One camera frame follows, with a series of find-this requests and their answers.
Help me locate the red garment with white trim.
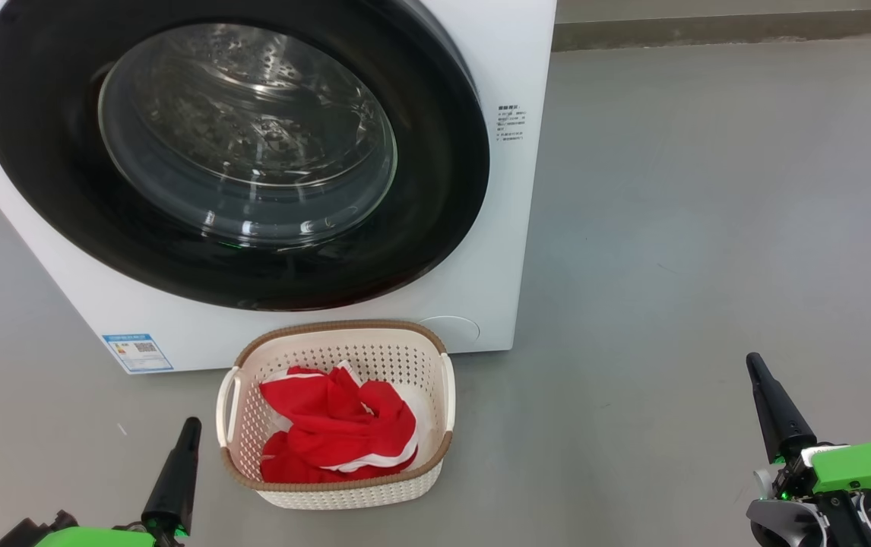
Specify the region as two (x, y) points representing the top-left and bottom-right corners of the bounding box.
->
(259, 366), (418, 484)

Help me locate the black round washing machine door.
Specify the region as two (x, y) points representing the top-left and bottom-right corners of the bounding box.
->
(0, 0), (491, 312)

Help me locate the cream perforated laundry basket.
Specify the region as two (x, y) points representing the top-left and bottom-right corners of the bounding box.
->
(216, 320), (457, 511)

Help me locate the round white filter cover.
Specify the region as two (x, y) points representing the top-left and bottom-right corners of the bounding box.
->
(419, 315), (480, 346)

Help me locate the blue energy label sticker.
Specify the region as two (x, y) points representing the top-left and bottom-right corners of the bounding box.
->
(102, 333), (175, 374)

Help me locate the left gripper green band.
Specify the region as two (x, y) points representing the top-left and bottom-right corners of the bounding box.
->
(0, 416), (202, 547)

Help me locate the white washing machine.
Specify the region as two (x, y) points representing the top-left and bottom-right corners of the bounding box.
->
(0, 0), (558, 375)

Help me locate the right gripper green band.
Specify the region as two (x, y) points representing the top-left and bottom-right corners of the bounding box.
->
(746, 353), (871, 506)

